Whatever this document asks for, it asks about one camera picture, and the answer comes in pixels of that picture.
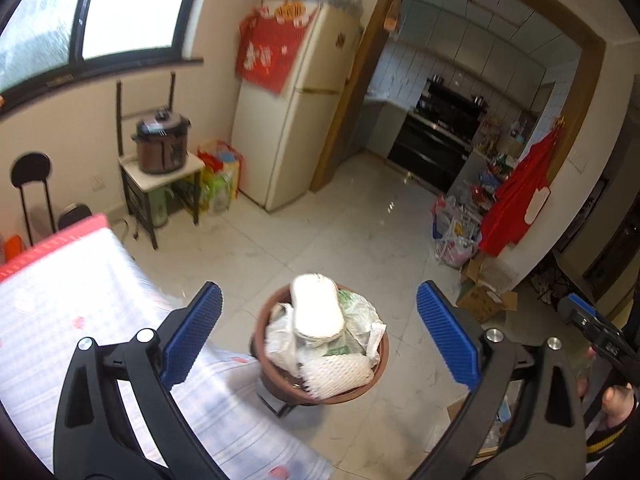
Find plastic bags on floor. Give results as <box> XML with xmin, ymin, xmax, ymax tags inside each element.
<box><xmin>432</xmin><ymin>195</ymin><xmax>480</xmax><ymax>269</ymax></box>

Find brown electric pressure cooker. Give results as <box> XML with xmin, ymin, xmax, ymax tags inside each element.
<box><xmin>131</xmin><ymin>108</ymin><xmax>191</xmax><ymax>174</ymax></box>

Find cardboard box on floor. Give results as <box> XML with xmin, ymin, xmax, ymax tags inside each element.
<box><xmin>456</xmin><ymin>252</ymin><xmax>518</xmax><ymax>324</ymax></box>

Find white green plastic bag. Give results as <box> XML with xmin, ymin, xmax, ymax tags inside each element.
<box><xmin>265</xmin><ymin>288</ymin><xmax>386</xmax><ymax>377</ymax></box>

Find colourful bags beside fridge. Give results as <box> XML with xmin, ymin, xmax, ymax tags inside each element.
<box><xmin>196</xmin><ymin>140</ymin><xmax>244</xmax><ymax>214</ymax></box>

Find black kitchen stove oven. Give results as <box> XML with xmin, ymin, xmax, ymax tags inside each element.
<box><xmin>388</xmin><ymin>77</ymin><xmax>488</xmax><ymax>192</ymax></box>

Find red fridge cover cloth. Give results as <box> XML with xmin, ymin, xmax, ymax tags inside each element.
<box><xmin>235</xmin><ymin>0</ymin><xmax>318</xmax><ymax>94</ymax></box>

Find right hand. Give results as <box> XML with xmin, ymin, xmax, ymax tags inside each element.
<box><xmin>574</xmin><ymin>346</ymin><xmax>639</xmax><ymax>430</ymax></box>

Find blue plaid tablecloth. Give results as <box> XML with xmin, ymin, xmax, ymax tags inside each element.
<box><xmin>1</xmin><ymin>214</ymin><xmax>332</xmax><ymax>479</ymax></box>

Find small white side table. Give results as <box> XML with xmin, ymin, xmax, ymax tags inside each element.
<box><xmin>118</xmin><ymin>152</ymin><xmax>205</xmax><ymax>250</ymax></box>

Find cream refrigerator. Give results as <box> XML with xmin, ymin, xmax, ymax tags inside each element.
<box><xmin>231</xmin><ymin>0</ymin><xmax>362</xmax><ymax>211</ymax></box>

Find black framed window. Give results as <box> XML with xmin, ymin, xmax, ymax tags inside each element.
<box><xmin>1</xmin><ymin>0</ymin><xmax>196</xmax><ymax>116</ymax></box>

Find white foam net sleeve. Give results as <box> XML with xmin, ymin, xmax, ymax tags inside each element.
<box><xmin>299</xmin><ymin>354</ymin><xmax>374</xmax><ymax>401</ymax></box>

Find red hanging apron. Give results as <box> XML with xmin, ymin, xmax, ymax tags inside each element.
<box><xmin>478</xmin><ymin>122</ymin><xmax>564</xmax><ymax>257</ymax></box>

